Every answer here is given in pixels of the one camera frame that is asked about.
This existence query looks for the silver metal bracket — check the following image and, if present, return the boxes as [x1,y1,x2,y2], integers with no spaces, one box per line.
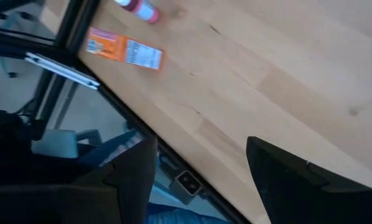
[24,52,101,91]

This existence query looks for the black depth camera box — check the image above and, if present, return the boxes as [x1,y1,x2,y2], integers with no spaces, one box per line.
[169,169,203,206]

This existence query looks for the pink food colour bottle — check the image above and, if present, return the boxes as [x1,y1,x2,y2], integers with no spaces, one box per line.
[114,0,160,25]

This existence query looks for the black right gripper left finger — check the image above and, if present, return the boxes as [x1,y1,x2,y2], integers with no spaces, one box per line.
[0,136,159,224]

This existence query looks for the orange cereal box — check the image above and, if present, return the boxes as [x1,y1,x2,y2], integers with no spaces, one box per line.
[85,26,165,72]

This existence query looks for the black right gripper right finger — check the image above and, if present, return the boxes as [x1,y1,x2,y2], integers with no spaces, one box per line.
[246,136,372,224]

